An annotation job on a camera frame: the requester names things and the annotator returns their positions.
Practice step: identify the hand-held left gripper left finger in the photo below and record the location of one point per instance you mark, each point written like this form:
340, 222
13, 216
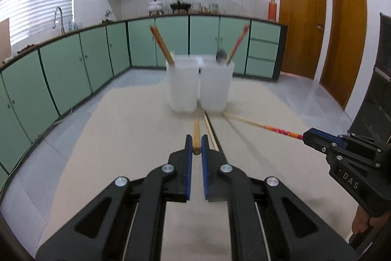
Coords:
189, 169

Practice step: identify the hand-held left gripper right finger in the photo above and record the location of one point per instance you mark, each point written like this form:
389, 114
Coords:
204, 175

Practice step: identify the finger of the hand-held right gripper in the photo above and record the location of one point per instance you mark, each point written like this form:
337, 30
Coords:
314, 140
333, 137

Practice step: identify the plain wooden chopstick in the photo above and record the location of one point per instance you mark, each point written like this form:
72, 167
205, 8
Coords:
197, 138

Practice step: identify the red patterned wooden chopstick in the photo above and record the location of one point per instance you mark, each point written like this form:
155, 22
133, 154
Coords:
275, 129
238, 42

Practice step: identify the pale chopstick with red band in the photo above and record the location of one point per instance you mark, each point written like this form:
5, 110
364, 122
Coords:
210, 132

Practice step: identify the black chopstick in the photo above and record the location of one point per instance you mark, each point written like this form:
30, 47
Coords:
214, 129

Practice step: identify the white two-compartment utensil holder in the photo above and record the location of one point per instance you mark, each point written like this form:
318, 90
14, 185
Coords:
183, 86

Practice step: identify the metal spoon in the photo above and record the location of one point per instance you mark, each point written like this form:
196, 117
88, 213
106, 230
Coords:
221, 56

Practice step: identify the wooden chopstick dark red end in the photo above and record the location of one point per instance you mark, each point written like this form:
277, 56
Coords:
164, 44

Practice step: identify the wooden chopstick brown printed end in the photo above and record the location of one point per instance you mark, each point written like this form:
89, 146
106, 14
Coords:
159, 45

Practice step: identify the person's right hand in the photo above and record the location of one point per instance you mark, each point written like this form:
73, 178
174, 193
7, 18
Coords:
360, 222

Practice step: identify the black rack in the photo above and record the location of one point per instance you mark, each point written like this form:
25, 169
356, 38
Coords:
377, 89

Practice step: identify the plain wooden door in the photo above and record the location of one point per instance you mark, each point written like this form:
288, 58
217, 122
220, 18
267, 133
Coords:
345, 40

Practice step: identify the orange thermos flask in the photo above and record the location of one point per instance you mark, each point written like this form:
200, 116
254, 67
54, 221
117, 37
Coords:
272, 10

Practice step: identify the green base cabinets with counter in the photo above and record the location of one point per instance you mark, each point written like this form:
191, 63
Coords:
91, 56

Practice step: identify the stack of bowls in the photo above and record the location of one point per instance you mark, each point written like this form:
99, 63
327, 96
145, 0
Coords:
196, 8

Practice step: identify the black wok with lid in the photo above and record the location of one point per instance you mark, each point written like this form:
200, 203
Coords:
180, 6

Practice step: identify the glass jars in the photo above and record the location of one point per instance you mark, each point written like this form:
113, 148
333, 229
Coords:
213, 8

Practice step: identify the white lidded pot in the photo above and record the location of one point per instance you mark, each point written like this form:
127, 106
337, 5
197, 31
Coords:
155, 7

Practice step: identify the small kettle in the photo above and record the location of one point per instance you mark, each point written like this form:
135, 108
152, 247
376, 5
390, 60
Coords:
108, 17

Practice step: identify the bottles by sink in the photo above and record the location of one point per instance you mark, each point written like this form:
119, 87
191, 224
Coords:
75, 25

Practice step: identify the chrome kitchen faucet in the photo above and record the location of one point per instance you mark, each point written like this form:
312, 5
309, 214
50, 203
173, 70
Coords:
59, 19

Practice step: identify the dark cloth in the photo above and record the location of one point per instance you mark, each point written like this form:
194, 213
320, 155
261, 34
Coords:
28, 47

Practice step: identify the brown board with white clips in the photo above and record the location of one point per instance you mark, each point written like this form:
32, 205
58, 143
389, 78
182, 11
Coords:
4, 37

